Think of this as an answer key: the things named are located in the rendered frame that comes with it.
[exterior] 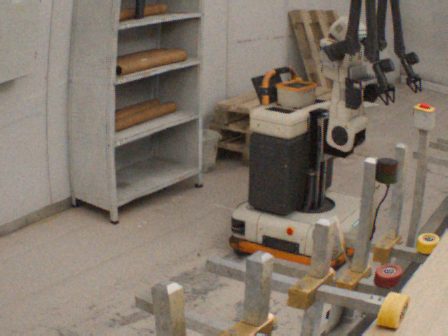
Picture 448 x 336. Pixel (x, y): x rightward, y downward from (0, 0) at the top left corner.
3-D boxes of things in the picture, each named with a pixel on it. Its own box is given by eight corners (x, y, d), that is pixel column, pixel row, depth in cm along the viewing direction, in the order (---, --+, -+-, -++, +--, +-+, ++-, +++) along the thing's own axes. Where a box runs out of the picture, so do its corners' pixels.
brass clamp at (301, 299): (284, 305, 139) (286, 287, 138) (314, 282, 150) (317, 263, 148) (307, 311, 136) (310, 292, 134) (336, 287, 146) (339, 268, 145)
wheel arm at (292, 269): (250, 269, 179) (251, 255, 178) (258, 265, 182) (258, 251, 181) (386, 301, 155) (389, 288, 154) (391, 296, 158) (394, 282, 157)
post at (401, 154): (375, 292, 190) (395, 143, 176) (379, 287, 193) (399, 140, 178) (383, 294, 189) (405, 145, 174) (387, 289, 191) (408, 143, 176)
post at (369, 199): (340, 323, 171) (364, 157, 156) (346, 318, 173) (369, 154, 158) (350, 325, 169) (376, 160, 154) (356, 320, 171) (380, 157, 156)
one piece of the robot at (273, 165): (243, 228, 372) (245, 72, 346) (295, 198, 415) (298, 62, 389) (296, 242, 354) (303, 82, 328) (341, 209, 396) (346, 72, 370)
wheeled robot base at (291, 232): (225, 250, 377) (226, 208, 370) (287, 215, 427) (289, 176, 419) (330, 277, 340) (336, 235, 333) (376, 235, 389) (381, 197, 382)
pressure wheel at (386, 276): (363, 309, 158) (371, 272, 154) (375, 296, 164) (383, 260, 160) (387, 314, 153) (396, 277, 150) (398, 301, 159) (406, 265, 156)
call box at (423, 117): (413, 129, 196) (413, 106, 193) (418, 125, 201) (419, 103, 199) (429, 134, 192) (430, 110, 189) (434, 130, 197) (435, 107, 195)
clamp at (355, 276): (333, 297, 161) (336, 281, 160) (355, 276, 172) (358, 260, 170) (351, 301, 158) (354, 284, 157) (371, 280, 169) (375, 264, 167)
